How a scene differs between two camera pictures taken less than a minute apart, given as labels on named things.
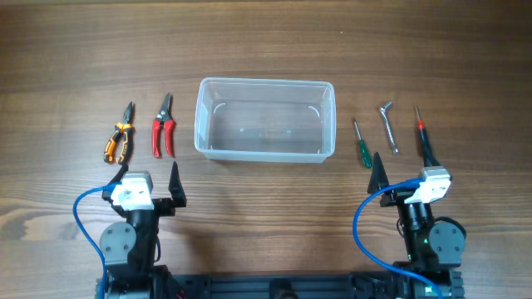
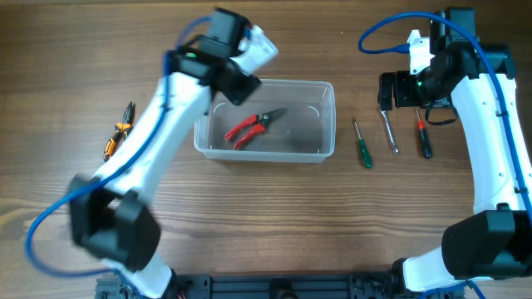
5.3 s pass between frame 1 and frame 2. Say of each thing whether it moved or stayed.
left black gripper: moved
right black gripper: moved
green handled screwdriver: stayed
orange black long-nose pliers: stayed
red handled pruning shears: moved
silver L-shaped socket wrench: stayed
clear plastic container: stayed
